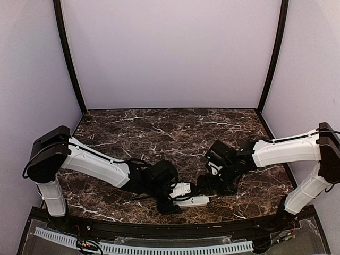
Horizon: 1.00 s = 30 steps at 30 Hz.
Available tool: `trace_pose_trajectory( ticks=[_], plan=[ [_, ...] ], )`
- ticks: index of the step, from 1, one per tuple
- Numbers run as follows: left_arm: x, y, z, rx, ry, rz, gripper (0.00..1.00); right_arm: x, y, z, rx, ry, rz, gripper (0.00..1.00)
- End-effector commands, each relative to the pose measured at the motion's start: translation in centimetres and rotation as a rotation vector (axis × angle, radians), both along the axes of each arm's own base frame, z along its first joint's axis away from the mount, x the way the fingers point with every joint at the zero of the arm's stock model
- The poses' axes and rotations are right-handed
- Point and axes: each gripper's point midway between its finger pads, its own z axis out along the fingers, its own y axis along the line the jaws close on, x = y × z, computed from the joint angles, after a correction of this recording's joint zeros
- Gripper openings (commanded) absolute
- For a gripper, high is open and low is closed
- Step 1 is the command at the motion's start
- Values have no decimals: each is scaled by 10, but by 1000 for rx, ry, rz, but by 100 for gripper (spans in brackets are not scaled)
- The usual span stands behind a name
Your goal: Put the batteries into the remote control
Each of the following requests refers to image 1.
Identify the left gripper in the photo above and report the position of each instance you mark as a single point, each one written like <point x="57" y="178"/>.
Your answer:
<point x="168" y="208"/>

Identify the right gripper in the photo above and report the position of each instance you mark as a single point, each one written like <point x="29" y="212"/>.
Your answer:
<point x="212" y="186"/>

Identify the white remote control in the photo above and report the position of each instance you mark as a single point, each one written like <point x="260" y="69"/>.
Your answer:
<point x="197" y="201"/>

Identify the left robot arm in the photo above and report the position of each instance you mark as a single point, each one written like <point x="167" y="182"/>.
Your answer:
<point x="58" y="149"/>

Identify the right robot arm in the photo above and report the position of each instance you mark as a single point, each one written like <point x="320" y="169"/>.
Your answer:
<point x="226" y="165"/>

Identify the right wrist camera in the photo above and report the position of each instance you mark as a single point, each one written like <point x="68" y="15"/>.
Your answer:
<point x="214" y="169"/>

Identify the grey slotted cable duct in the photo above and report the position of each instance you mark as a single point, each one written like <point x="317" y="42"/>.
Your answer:
<point x="129" y="245"/>

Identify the black curved table rail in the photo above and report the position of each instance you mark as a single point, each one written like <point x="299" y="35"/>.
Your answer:
<point x="259" y="229"/>

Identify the right black frame post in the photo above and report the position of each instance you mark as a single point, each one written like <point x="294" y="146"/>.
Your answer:
<point x="275" y="55"/>

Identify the black frame post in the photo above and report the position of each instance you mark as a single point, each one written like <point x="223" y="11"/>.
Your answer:
<point x="275" y="55"/>
<point x="67" y="55"/>

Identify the left black frame post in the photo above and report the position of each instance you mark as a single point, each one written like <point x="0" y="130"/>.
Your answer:
<point x="67" y="55"/>

